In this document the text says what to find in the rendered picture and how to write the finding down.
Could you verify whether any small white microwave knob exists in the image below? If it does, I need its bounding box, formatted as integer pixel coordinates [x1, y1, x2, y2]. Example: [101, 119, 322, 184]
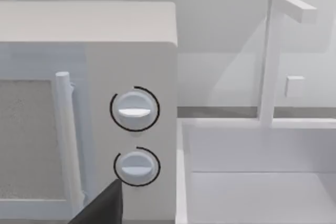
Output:
[113, 146, 161, 187]

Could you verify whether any tall white tap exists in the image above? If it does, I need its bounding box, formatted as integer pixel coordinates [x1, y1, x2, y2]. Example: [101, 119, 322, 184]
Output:
[256, 0, 318, 129]

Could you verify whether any white sink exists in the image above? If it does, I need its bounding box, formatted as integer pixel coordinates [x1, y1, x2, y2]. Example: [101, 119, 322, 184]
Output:
[175, 118, 336, 224]

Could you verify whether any pale microwave oven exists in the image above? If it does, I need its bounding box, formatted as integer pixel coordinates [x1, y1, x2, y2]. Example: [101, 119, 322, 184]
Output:
[0, 1, 179, 224]

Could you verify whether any white microwave door handle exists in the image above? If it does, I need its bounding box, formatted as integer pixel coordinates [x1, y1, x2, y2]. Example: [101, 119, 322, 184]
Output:
[55, 71, 86, 224]

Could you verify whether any pale microwave door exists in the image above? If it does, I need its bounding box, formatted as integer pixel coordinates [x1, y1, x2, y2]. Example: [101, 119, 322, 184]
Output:
[0, 44, 91, 224]

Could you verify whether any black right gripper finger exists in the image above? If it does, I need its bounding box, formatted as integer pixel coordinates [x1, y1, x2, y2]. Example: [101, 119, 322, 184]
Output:
[67, 178, 124, 224]

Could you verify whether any large white microwave knob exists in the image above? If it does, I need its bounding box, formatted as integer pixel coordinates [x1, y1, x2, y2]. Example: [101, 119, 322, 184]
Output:
[109, 86, 161, 132]

